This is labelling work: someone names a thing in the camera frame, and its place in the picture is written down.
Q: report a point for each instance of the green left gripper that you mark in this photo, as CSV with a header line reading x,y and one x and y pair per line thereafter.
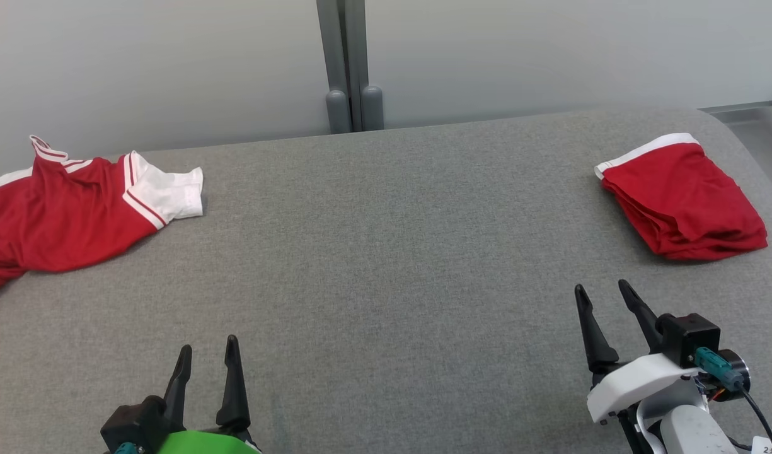
x,y
203,443

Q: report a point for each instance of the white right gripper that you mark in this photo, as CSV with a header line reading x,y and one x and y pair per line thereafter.
x,y
638,384

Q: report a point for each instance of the red shorts with white stripe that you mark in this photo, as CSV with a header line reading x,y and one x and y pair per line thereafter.
x,y
682,202

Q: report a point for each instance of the red and white basketball jersey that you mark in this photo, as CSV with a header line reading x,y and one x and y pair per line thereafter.
x,y
64,214

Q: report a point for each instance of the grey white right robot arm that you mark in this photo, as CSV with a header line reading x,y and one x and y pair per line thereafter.
x,y
688,432

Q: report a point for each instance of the grey fabric sofa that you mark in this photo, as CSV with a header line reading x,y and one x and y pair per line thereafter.
x,y
386,284

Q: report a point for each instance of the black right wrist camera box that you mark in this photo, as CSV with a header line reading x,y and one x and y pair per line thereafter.
x,y
691,337

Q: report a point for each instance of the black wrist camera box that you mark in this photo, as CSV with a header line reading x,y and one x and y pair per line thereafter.
x,y
133,422
691,337

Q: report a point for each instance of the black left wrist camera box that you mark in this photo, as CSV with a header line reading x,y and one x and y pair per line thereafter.
x,y
133,422

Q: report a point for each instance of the grey metal partition post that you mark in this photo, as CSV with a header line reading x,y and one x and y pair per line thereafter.
x,y
351,63

